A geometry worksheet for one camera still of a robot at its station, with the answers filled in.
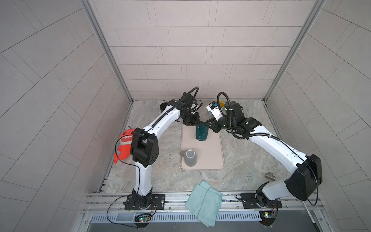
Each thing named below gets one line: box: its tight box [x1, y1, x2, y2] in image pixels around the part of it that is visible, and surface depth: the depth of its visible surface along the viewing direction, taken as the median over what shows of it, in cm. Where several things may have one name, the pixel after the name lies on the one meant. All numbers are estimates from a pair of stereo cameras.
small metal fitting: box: [265, 172, 276, 181], surface depth 80 cm
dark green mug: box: [195, 121, 210, 142], surface depth 86 cm
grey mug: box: [179, 148, 198, 167], surface depth 80 cm
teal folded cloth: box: [184, 180, 223, 228], surface depth 71 cm
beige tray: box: [180, 122, 225, 171], surface depth 89 cm
